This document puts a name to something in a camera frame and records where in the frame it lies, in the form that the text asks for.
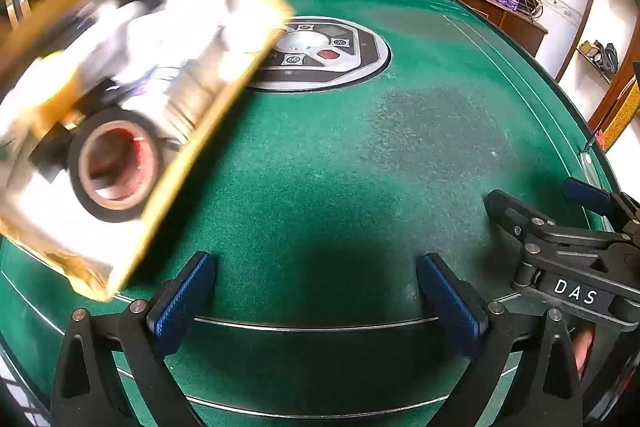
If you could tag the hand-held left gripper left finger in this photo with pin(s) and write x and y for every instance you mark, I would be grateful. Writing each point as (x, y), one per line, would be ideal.
(182, 297)

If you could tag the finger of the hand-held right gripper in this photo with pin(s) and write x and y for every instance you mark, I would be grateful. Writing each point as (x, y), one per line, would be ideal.
(510, 209)
(585, 191)

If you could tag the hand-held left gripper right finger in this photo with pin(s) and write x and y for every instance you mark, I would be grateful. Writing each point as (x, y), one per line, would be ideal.
(450, 302)

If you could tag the yellow-rimmed white tray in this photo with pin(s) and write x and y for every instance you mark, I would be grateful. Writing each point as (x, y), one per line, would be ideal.
(200, 147)

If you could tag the person's right hand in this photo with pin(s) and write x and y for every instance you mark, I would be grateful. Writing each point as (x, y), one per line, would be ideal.
(582, 349)

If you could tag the black tape roll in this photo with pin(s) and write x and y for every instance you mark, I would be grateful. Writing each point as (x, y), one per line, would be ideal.
(80, 187)

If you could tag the round table control panel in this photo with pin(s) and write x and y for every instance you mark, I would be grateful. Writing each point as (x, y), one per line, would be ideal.
(345, 52)

